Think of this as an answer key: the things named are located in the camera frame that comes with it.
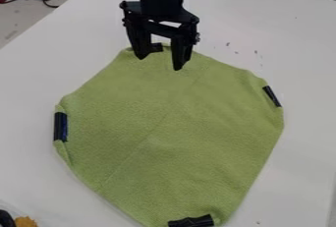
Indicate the yellow toy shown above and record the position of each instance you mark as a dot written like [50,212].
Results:
[25,222]

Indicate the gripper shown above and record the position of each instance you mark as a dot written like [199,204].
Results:
[163,16]

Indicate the green cloth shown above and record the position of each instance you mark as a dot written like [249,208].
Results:
[170,132]

